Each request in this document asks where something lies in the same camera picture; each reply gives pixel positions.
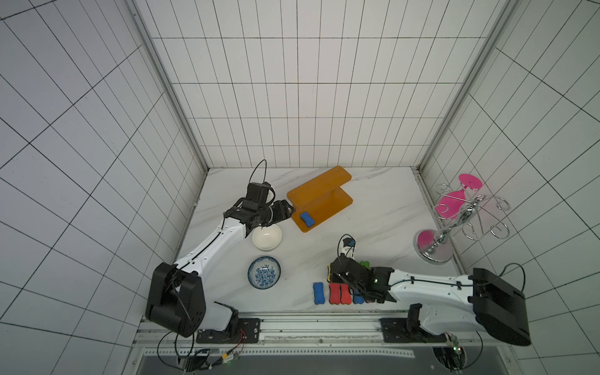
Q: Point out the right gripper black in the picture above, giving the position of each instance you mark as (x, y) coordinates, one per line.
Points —
(341, 270)

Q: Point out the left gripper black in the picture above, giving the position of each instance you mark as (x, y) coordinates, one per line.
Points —
(282, 210)

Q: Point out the blue eraser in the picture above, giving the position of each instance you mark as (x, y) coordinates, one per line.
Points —
(357, 299)
(307, 219)
(318, 293)

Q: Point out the red eraser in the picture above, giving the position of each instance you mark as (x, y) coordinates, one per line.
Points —
(335, 294)
(346, 296)

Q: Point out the orange wooden two-tier shelf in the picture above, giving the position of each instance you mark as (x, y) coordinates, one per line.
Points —
(322, 197)

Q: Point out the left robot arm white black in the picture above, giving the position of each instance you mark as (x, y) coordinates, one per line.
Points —
(176, 299)

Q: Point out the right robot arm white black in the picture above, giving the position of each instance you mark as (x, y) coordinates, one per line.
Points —
(480, 301)

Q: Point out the white bowl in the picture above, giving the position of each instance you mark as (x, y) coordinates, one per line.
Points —
(267, 238)

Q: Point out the blue patterned bowl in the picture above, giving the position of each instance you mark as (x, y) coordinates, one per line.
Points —
(264, 272)

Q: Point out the right electronics board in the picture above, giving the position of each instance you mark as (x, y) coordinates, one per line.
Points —
(452, 357)

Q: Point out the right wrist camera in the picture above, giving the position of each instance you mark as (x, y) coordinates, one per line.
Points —
(348, 247)

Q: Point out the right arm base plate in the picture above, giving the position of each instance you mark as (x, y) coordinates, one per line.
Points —
(398, 331)

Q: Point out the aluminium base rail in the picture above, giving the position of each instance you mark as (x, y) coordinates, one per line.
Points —
(291, 334)

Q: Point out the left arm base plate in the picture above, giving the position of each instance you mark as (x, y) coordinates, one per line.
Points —
(244, 330)

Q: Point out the left electronics board with wires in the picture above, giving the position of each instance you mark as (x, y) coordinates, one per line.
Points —
(200, 360)

